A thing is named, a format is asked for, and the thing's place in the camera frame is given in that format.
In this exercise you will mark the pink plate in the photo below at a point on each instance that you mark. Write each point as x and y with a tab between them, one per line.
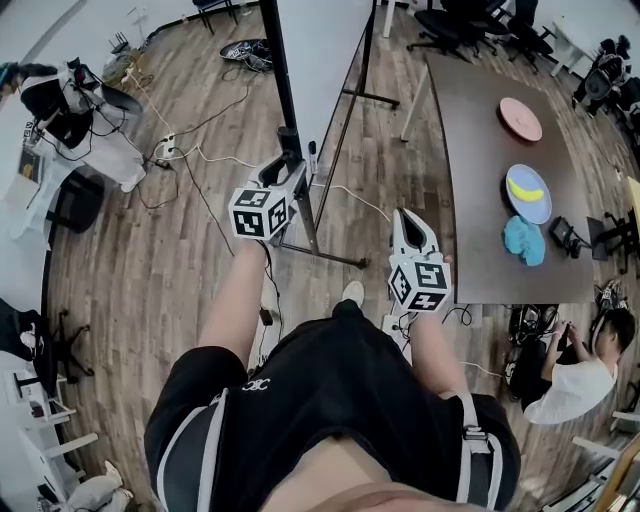
520	120

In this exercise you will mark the small black monitor device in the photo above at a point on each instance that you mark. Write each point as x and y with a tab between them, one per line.
561	231

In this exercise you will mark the black swivel chair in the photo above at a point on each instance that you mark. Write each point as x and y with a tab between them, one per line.
15	330

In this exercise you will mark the light blue plate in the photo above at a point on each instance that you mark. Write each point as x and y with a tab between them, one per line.
535	210

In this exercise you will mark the black office chair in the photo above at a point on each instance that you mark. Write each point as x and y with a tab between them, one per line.
450	22
530	37

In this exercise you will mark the black bag under table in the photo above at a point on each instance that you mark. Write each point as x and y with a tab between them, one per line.
527	360

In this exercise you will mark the yellow table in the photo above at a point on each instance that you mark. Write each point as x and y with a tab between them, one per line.
635	200

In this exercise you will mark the person's left forearm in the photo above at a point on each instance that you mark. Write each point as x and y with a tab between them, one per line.
232	305

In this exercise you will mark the blue cloth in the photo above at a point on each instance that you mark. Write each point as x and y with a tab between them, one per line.
525	240

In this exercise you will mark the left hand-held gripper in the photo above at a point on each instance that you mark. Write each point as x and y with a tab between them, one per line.
260	215

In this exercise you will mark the black white marker pen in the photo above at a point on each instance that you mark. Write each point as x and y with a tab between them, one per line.
311	155

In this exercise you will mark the dark brown table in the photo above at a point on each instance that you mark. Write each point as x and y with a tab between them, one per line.
475	150

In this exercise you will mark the person's white shoe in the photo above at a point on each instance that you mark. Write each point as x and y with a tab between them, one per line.
353	291

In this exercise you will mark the person's right forearm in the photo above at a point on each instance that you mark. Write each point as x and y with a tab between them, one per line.
437	355

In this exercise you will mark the yellow banana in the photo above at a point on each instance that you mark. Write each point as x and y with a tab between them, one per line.
525	192

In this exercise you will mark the black chair with star base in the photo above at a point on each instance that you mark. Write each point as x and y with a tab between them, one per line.
597	240

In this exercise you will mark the white power strip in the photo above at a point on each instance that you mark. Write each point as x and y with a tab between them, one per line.
169	145

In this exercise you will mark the black wifi router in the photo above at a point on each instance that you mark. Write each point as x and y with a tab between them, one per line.
120	45

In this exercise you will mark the person's black shirt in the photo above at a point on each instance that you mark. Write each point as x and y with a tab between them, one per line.
330	390

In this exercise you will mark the white whiteboard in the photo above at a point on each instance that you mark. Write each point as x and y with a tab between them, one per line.
325	50

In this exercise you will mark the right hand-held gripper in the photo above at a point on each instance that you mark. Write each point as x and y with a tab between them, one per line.
422	282

